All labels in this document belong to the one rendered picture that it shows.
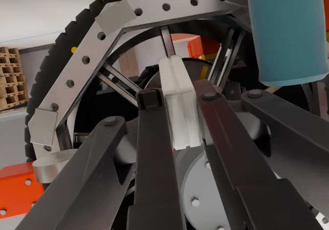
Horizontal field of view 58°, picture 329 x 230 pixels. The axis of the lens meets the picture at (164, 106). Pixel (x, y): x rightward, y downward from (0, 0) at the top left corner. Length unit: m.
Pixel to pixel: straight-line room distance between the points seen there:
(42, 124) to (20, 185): 0.11
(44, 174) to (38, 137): 0.24
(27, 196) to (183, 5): 0.39
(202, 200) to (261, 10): 0.24
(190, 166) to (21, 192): 0.30
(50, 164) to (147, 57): 5.19
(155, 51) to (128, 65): 0.55
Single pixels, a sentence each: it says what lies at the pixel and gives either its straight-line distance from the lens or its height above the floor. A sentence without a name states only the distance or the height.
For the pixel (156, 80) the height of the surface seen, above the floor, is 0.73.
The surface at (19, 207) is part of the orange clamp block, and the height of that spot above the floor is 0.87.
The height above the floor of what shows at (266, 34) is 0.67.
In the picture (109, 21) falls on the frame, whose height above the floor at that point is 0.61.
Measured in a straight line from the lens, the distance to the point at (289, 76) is 0.40.
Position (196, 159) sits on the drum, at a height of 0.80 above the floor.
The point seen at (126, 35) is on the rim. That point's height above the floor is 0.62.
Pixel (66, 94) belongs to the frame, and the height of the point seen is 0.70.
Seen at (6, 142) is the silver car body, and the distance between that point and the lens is 0.92.
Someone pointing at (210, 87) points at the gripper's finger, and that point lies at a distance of 0.16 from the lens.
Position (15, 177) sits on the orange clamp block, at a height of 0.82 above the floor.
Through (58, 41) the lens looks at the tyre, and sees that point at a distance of 0.58.
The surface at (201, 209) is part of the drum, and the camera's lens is 0.38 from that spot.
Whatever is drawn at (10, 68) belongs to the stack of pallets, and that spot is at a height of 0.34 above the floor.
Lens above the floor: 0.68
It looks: 8 degrees up
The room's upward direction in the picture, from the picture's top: 169 degrees clockwise
